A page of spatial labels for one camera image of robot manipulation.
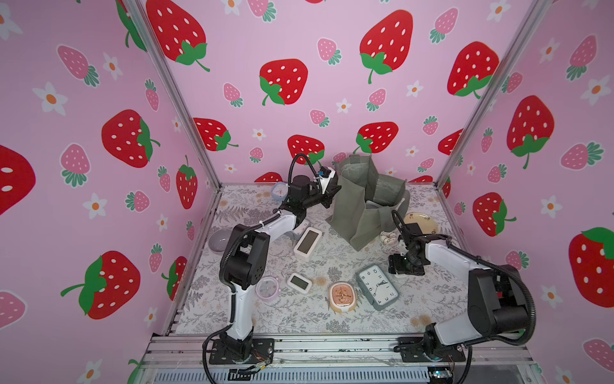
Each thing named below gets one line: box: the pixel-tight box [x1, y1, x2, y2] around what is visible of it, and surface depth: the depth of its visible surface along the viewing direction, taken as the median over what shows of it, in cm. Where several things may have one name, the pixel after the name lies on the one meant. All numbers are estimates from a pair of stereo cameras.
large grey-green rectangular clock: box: [355, 264, 399, 312], surface depth 87 cm
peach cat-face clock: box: [329, 281, 357, 313], surface depth 84 cm
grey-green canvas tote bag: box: [326, 153, 411, 252], surface depth 94 cm
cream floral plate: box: [402, 212, 440, 235], surface depth 109 cm
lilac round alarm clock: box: [255, 276, 281, 300], surface depth 86 cm
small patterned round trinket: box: [379, 230, 399, 248], surface depth 100 cm
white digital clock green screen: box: [293, 226, 323, 261], surface depth 97 cm
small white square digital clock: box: [287, 272, 312, 295], surface depth 88 cm
